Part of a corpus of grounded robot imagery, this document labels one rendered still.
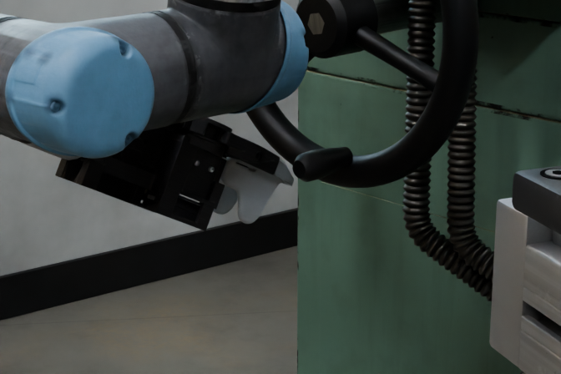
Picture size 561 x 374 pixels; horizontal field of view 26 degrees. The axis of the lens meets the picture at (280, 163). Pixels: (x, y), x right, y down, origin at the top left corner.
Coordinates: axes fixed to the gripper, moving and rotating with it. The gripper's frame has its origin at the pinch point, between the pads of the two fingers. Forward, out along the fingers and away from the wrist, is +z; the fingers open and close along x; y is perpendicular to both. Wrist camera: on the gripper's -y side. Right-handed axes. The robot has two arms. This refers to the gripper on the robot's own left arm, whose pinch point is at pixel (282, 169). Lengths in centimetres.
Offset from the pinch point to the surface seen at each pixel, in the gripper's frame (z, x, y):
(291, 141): 4.0, -4.4, -3.0
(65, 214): 72, -133, 13
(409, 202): 11.8, 4.2, -1.5
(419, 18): 5.0, 4.2, -16.2
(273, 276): 117, -116, 11
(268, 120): 3.1, -7.3, -4.2
